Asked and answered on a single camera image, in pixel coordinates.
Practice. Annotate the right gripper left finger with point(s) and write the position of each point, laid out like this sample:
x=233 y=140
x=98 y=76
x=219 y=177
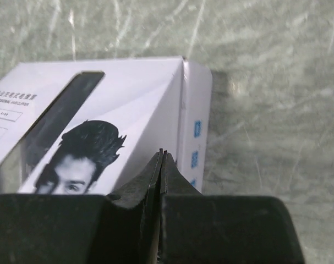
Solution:
x=134 y=220

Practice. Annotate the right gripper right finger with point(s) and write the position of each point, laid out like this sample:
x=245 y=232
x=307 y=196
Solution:
x=172 y=182

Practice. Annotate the white cardboard clipper box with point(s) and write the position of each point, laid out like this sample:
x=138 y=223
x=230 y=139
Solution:
x=90 y=126

